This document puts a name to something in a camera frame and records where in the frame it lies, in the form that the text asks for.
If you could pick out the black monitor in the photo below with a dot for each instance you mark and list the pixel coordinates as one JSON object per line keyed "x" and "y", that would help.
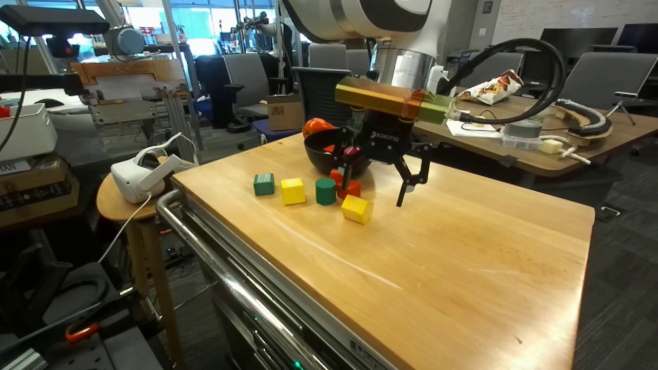
{"x": 582, "y": 38}

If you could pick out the yellow cube block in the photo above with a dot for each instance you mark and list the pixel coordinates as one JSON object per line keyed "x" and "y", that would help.
{"x": 356, "y": 209}
{"x": 293, "y": 192}

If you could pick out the grey metal tool cart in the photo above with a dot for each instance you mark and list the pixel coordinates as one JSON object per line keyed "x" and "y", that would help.
{"x": 295, "y": 322}

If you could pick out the curved headband device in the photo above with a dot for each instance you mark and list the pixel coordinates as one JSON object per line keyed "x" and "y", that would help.
{"x": 592, "y": 121}

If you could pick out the green cube block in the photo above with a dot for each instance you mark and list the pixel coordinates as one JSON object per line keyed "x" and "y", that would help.
{"x": 263, "y": 184}

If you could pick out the wooden office desk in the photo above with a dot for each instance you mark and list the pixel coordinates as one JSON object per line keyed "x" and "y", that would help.
{"x": 619, "y": 140}

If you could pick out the clear plastic container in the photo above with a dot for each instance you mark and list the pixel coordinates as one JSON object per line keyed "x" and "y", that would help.
{"x": 524, "y": 132}

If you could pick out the grey mesh office chair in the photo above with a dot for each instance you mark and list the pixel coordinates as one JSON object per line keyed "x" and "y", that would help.
{"x": 603, "y": 75}

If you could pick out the wooden shelf unit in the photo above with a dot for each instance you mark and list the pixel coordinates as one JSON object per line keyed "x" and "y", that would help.
{"x": 131, "y": 95}

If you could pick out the green cylinder block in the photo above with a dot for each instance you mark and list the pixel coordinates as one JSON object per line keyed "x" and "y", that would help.
{"x": 326, "y": 192}

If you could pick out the round wooden stool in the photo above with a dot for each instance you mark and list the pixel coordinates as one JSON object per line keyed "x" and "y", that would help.
{"x": 119, "y": 206}

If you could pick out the white box device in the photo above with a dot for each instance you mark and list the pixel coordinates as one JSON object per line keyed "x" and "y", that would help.
{"x": 28, "y": 135}

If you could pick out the white VR headset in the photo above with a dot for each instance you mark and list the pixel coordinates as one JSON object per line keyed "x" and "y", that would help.
{"x": 144, "y": 176}

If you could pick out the white paper sheet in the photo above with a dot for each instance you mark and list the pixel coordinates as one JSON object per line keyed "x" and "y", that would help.
{"x": 466, "y": 129}

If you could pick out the chips bag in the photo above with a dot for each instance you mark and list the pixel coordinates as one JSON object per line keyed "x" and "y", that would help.
{"x": 501, "y": 86}

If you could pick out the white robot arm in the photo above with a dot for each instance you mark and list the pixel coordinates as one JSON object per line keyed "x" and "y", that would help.
{"x": 356, "y": 17}

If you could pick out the cardboard box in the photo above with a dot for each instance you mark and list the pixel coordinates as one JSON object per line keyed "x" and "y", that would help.
{"x": 285, "y": 115}

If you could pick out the black office chair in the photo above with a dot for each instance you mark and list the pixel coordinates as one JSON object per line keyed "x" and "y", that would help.
{"x": 316, "y": 90}

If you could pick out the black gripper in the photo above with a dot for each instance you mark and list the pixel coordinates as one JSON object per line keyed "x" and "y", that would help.
{"x": 387, "y": 145}

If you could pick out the small white desk gadget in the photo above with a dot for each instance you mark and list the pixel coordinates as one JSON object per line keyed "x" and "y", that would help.
{"x": 552, "y": 145}

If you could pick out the dark blue office chair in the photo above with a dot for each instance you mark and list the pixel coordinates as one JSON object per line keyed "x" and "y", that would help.
{"x": 213, "y": 90}

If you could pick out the black bowl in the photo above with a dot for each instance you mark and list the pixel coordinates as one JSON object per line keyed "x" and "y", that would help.
{"x": 320, "y": 161}

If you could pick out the magenta toy radish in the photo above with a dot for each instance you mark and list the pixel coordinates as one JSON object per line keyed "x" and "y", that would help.
{"x": 350, "y": 153}

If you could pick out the orange clamp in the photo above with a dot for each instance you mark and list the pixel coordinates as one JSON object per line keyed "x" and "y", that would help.
{"x": 82, "y": 331}

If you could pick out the black flat overhead panel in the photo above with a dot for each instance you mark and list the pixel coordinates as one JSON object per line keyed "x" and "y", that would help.
{"x": 55, "y": 19}

